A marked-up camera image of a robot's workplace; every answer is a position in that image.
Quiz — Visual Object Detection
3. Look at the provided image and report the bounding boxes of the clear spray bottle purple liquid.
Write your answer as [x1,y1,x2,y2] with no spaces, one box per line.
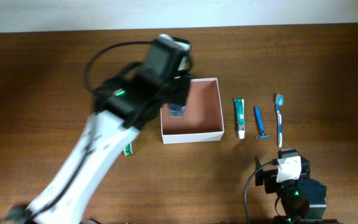
[168,103,186,117]

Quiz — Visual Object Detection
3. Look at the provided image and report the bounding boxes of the green white small box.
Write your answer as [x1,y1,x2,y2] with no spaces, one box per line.
[123,143,134,157]

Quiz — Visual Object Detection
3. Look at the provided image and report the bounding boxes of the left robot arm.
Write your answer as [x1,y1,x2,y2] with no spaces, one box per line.
[1,34,193,223]

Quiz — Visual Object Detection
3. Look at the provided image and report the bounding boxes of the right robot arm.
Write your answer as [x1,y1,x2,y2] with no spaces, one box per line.
[255,148,327,223]

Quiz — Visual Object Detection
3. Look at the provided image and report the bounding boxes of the blue disposable razor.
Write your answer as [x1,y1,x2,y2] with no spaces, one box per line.
[254,106,270,139]

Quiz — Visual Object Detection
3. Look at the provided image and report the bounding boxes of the white open cardboard box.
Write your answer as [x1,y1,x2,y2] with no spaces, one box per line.
[160,78,224,144]

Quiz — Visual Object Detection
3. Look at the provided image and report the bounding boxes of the teal white toothpaste tube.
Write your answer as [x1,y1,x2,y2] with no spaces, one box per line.
[234,98,245,139]

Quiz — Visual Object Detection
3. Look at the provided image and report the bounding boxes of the blue white toothbrush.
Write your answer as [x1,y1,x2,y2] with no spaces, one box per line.
[275,94,284,147]

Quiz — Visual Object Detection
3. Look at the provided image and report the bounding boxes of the right black cable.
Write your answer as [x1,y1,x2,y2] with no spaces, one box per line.
[243,159,280,224]

